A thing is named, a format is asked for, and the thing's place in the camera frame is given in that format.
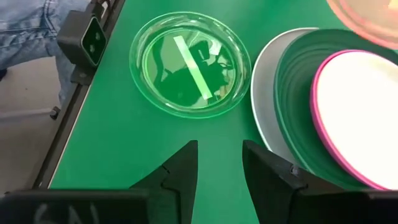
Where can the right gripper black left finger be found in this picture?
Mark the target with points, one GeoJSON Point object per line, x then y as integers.
{"type": "Point", "coordinates": [177, 193]}

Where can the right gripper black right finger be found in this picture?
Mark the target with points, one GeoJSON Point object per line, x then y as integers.
{"type": "Point", "coordinates": [270, 186]}

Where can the dark green plastic plate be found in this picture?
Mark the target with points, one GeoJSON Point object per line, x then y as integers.
{"type": "Point", "coordinates": [295, 109]}

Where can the pink plastic plate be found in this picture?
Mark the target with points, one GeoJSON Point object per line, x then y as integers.
{"type": "Point", "coordinates": [357, 118]}

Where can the orange transparent plastic dish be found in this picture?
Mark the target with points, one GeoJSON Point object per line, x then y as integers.
{"type": "Point", "coordinates": [373, 18]}

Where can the green table mat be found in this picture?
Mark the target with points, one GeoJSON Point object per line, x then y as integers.
{"type": "Point", "coordinates": [124, 140]}

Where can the large white plastic plate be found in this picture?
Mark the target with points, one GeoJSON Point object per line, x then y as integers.
{"type": "Point", "coordinates": [262, 102]}

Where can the green transparent plastic dish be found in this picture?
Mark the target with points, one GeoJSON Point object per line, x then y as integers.
{"type": "Point", "coordinates": [189, 65]}

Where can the person in blue jeans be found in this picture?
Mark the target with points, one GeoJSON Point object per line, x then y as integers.
{"type": "Point", "coordinates": [28, 28]}

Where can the black table frame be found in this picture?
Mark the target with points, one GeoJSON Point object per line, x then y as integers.
{"type": "Point", "coordinates": [66, 124]}

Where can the black table-level camera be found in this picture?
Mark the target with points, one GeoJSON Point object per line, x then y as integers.
{"type": "Point", "coordinates": [73, 37]}

